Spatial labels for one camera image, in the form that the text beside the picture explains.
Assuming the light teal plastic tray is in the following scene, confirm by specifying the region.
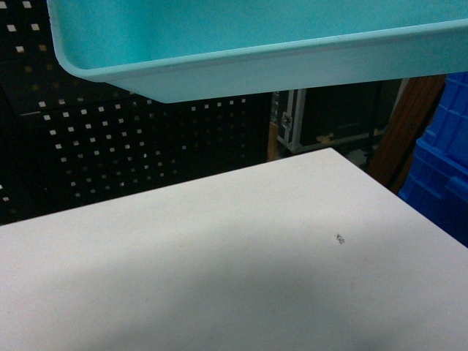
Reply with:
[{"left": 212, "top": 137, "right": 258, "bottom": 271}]
[{"left": 47, "top": 1, "right": 467, "bottom": 103}]

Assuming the silver-edged flight case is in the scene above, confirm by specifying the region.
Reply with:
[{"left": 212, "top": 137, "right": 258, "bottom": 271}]
[{"left": 267, "top": 80, "right": 404, "bottom": 162}]

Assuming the black perforated metal panel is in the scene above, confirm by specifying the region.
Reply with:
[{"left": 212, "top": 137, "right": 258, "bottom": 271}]
[{"left": 1, "top": 1, "right": 271, "bottom": 224}]

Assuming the brown wooden plank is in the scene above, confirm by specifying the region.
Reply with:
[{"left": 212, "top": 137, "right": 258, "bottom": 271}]
[{"left": 367, "top": 75, "right": 446, "bottom": 194}]

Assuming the blue plastic crate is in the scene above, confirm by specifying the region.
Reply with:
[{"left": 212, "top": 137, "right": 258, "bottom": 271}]
[{"left": 399, "top": 72, "right": 467, "bottom": 246}]

